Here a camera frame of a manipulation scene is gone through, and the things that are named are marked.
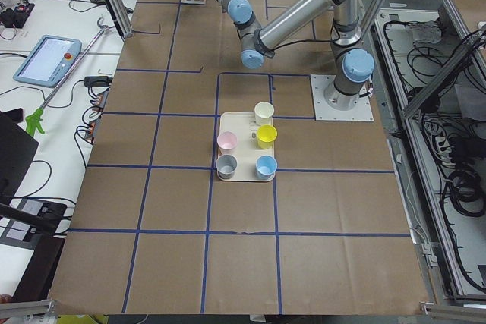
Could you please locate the white cream plastic cup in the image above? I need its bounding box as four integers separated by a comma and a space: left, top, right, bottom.
254, 102, 274, 126

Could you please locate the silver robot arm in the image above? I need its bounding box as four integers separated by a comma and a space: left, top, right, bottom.
217, 0, 374, 111

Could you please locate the pink plastic cup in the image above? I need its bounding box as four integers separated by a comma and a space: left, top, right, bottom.
216, 131, 238, 155

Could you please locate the yellow plastic cup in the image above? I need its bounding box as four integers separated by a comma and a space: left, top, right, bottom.
257, 124, 278, 149

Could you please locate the grey plastic cup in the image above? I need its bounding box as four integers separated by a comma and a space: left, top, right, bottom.
216, 154, 238, 180

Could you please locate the cream rabbit print tray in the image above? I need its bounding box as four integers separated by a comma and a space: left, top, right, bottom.
219, 112, 275, 182

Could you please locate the black power adapter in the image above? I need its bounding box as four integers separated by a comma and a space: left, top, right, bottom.
83, 75, 112, 88

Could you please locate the blue teach pendant tablet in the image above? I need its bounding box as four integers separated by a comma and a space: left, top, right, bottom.
13, 35, 82, 87

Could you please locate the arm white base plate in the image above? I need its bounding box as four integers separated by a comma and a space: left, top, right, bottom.
310, 74, 374, 122

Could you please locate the green handled reacher grabber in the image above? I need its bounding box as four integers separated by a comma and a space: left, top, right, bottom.
24, 16, 115, 135

